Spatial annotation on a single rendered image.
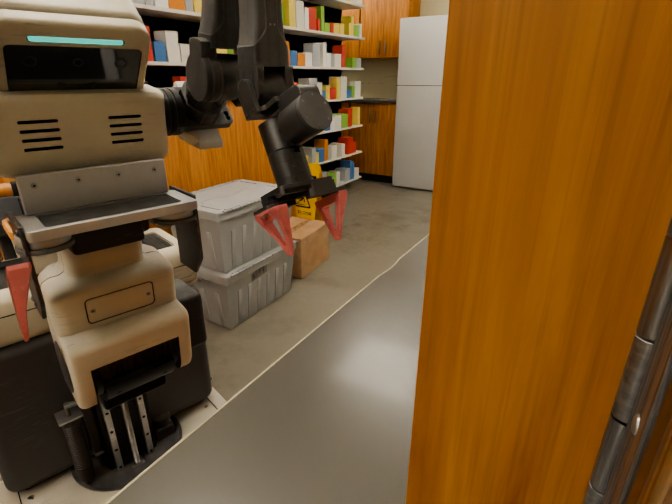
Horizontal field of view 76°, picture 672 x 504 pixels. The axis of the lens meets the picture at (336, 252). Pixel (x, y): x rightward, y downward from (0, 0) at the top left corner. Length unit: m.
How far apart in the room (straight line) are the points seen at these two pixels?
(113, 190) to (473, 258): 0.70
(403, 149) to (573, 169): 4.96
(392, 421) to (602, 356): 0.26
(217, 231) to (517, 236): 1.96
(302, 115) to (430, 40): 4.43
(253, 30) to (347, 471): 0.57
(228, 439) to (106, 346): 0.51
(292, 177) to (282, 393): 0.33
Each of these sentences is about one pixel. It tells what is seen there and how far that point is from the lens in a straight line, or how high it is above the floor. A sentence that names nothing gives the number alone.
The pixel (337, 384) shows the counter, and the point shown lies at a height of 0.94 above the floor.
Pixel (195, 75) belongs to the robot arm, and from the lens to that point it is 0.81.
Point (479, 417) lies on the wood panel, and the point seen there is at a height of 1.09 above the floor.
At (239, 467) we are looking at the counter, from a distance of 0.40.
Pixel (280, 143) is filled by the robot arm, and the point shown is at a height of 1.14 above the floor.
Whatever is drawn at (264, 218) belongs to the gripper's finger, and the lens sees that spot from 0.65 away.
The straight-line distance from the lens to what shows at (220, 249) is 2.14.
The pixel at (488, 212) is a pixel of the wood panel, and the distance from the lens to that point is 0.18.
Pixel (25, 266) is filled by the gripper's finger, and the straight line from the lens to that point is 0.51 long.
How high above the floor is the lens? 1.24
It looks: 22 degrees down
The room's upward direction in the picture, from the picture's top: straight up
